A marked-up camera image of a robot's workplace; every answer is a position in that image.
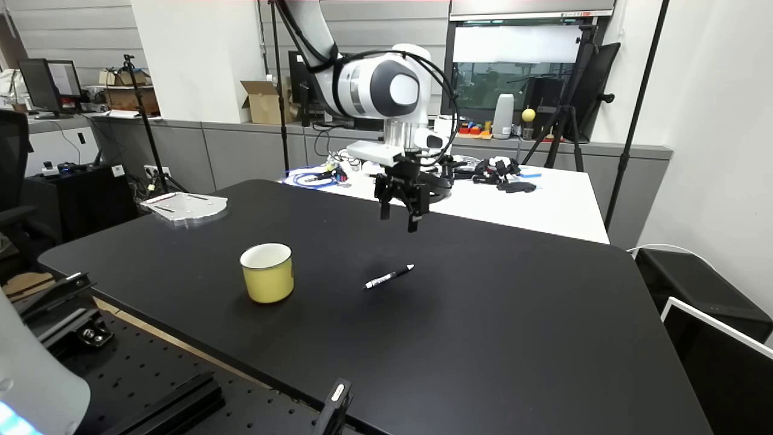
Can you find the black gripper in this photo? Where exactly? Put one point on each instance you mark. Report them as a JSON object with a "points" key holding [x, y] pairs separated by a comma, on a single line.
{"points": [[407, 186]]}

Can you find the black and white pen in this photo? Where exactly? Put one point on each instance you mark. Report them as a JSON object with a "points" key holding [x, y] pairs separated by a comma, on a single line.
{"points": [[389, 276]]}

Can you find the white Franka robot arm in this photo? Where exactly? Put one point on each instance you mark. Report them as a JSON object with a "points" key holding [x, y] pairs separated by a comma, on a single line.
{"points": [[363, 89]]}

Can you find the yellow enamel mug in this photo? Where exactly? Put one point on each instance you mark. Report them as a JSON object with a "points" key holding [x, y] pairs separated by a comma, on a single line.
{"points": [[268, 282]]}

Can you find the white electronics clutter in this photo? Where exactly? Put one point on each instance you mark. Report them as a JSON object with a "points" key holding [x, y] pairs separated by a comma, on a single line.
{"points": [[338, 173]]}

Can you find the small red items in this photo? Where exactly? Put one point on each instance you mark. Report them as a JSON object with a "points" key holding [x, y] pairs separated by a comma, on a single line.
{"points": [[476, 132]]}

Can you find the white cylinder speaker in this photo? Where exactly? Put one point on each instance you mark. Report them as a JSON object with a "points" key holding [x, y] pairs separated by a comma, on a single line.
{"points": [[503, 117]]}

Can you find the white table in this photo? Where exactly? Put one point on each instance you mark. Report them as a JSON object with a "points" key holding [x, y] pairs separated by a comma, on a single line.
{"points": [[546, 206]]}

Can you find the upright black pole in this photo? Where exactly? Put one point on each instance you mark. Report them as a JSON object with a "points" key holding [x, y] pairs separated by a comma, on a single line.
{"points": [[282, 121]]}

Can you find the dark framed screen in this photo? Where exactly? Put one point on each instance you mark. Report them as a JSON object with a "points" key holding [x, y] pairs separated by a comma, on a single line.
{"points": [[485, 82]]}

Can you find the small yellow ball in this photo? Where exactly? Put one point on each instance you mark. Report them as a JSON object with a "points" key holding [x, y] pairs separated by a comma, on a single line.
{"points": [[528, 115]]}

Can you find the open cardboard box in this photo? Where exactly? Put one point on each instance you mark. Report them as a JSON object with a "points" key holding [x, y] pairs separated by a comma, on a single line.
{"points": [[260, 106]]}

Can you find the black table clamp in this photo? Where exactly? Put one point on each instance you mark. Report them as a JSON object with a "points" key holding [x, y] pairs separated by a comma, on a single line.
{"points": [[329, 414]]}

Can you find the slanted black pole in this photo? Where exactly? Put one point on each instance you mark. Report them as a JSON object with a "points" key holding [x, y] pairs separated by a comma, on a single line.
{"points": [[635, 112]]}

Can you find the thin black tripod stand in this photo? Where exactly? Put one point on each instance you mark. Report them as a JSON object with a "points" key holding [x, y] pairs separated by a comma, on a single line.
{"points": [[143, 121]]}

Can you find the small brown box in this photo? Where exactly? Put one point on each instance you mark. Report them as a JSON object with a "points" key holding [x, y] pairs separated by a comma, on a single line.
{"points": [[128, 99]]}

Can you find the black perforated breadboard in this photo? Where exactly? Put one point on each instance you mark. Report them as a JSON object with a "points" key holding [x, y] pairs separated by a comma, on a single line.
{"points": [[137, 355]]}

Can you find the black low box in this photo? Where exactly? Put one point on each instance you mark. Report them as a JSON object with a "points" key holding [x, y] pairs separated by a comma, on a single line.
{"points": [[691, 282]]}

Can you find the black cabinet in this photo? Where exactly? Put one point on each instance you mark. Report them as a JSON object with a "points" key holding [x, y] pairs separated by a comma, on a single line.
{"points": [[80, 201]]}

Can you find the framed flat panel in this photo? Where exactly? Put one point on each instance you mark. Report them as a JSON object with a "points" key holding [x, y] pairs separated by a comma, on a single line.
{"points": [[725, 378]]}

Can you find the grey computer monitor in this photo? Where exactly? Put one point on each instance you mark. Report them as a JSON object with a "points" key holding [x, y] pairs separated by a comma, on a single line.
{"points": [[40, 86]]}

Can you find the black office chair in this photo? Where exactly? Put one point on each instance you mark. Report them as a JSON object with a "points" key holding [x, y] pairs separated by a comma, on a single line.
{"points": [[13, 153]]}

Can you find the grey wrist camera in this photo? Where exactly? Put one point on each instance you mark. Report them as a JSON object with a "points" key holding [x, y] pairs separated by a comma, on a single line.
{"points": [[365, 152]]}

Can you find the black camera tripod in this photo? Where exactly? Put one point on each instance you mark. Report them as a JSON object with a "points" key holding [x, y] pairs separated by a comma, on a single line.
{"points": [[587, 37]]}

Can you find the black rail block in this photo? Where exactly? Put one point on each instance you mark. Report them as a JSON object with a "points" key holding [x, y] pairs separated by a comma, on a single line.
{"points": [[172, 408]]}

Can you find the black metal mount bracket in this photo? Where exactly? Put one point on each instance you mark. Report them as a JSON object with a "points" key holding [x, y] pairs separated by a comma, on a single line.
{"points": [[62, 311]]}

